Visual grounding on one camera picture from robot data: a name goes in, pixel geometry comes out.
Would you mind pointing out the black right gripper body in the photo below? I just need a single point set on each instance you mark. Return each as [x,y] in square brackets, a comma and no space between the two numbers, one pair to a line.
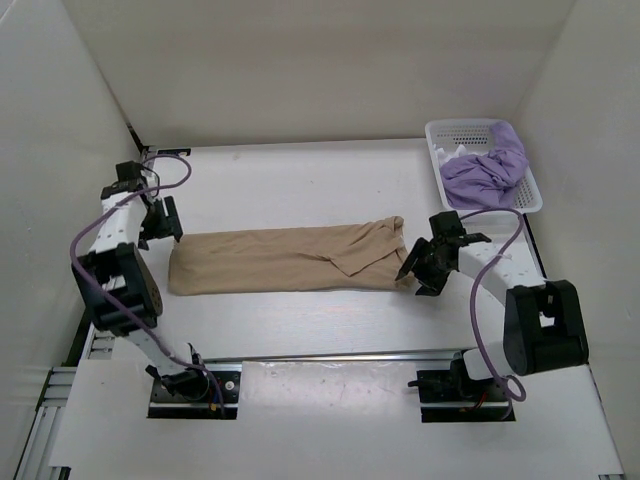
[433,262]

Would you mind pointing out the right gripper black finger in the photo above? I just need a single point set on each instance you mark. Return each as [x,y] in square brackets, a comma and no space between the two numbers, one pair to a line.
[432,282]
[415,255]

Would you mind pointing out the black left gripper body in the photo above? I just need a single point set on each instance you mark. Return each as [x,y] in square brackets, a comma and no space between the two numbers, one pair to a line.
[157,224]

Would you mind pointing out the beige t shirt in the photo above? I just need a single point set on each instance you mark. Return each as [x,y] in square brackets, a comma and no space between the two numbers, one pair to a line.
[364,256]

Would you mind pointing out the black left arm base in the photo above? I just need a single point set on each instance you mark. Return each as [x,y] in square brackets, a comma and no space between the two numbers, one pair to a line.
[191,396]

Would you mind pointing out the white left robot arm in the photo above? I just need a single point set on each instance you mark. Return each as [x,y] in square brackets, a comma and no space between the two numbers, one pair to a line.
[119,291]

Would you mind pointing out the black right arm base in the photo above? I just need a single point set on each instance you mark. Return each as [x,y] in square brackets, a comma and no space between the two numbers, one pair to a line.
[451,396]

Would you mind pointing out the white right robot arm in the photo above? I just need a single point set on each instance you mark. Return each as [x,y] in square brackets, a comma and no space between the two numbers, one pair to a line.
[543,327]

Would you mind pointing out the purple t shirt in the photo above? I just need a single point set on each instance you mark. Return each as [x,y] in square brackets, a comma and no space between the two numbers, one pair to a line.
[491,180]

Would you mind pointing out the white crumpled cloth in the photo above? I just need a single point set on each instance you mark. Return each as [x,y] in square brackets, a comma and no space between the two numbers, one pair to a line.
[443,156]

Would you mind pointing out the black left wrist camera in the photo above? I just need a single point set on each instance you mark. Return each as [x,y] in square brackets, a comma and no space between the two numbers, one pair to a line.
[130,178]

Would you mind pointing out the aluminium table edge rail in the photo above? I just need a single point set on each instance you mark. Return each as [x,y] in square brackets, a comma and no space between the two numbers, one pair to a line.
[293,447]

